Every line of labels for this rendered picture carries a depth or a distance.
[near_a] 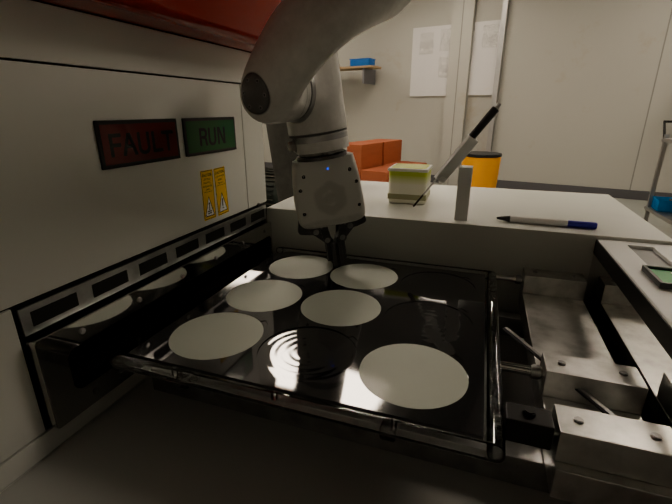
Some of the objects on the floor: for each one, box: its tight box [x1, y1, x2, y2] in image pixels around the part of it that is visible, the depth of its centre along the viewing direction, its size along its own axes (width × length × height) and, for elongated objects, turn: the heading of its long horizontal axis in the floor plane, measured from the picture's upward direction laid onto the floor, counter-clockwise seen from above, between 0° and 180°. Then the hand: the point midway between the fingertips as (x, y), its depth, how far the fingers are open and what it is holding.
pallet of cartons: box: [347, 139, 427, 182], centre depth 551 cm, size 88×128×73 cm
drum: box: [462, 151, 502, 188], centre depth 467 cm, size 43×43×68 cm
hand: (336, 252), depth 65 cm, fingers closed
